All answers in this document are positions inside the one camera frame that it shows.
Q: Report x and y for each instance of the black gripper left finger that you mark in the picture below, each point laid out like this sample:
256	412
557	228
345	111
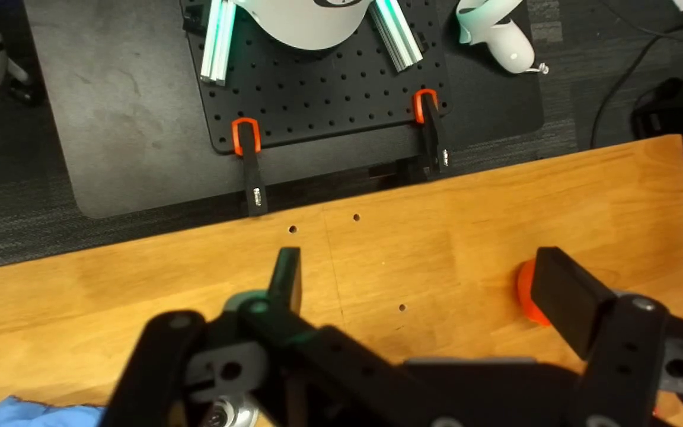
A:
343	371

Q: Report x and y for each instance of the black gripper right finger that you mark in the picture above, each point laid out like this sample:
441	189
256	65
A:
568	298

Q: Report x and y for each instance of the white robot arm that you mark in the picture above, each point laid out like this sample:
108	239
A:
302	21

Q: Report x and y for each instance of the aluminium extrusion bar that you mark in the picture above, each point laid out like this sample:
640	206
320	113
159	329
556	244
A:
216	40
396	36

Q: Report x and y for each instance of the black robot stand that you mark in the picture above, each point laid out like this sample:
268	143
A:
118	119

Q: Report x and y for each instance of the orange toy tomato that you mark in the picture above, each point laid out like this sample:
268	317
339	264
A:
525	294

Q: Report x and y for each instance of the white VR controller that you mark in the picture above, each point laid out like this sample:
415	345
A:
507	43

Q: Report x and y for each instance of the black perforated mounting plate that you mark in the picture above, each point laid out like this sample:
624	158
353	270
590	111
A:
318	95

